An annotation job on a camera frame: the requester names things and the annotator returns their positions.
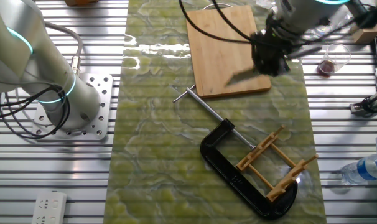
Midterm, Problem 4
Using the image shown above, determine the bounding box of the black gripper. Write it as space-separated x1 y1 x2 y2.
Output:
250 18 292 77

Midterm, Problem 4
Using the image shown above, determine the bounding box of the steel cleaver knife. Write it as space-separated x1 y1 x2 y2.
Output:
224 45 323 88

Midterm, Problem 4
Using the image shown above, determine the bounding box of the bamboo cutting board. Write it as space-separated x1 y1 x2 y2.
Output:
185 2 272 99

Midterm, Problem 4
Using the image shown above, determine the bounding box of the crumpled white tissue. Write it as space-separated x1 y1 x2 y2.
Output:
256 0 278 9

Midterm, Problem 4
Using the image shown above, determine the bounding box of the glass cup with red liquid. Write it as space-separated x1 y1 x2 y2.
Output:
315 42 353 78

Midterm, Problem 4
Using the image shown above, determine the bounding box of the loose wooden block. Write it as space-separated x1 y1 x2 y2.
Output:
351 24 377 44

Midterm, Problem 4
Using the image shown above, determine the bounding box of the wooden peg rack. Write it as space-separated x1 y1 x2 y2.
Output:
235 124 319 203

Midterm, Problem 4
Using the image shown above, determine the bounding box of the black C-clamp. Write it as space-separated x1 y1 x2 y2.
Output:
172 84 298 220

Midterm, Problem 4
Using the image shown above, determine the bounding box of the clear plastic water bottle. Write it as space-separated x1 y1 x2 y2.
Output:
340 154 377 186

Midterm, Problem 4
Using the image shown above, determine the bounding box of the green marble pattern mat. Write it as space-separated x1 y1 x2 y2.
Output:
103 0 328 224

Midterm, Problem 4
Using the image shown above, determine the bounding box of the brown cardboard box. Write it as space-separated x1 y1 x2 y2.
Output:
63 0 100 7

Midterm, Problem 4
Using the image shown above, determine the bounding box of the white power strip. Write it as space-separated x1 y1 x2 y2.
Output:
31 191 68 224

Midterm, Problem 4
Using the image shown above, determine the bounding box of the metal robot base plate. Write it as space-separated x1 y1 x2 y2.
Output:
31 73 114 141

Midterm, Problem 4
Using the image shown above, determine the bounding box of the grey hose with connector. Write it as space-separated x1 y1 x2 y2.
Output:
44 21 84 76

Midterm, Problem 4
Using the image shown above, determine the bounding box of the black base cable bundle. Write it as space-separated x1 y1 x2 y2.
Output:
0 85 71 140

